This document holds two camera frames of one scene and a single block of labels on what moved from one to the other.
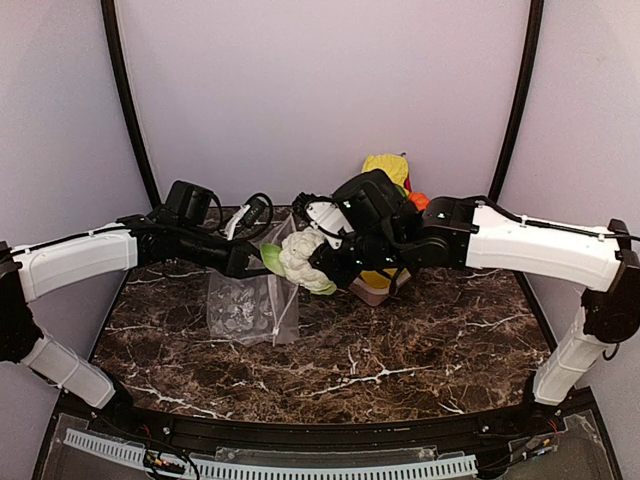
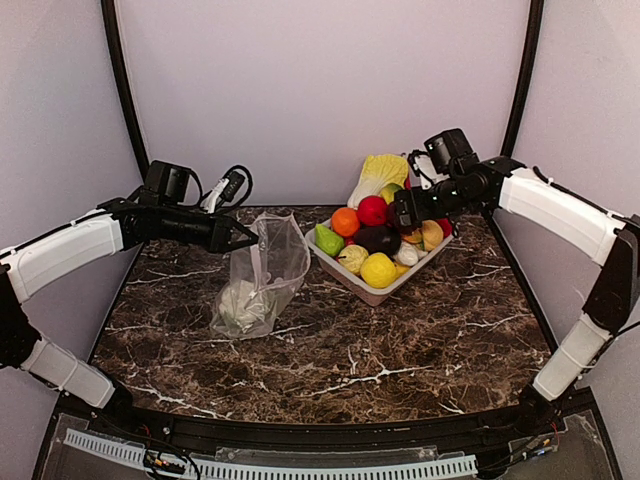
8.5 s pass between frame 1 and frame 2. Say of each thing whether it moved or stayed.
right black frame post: stayed
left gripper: moved
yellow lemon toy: stayed
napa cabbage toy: stayed
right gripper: moved
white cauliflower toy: moved
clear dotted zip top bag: moved
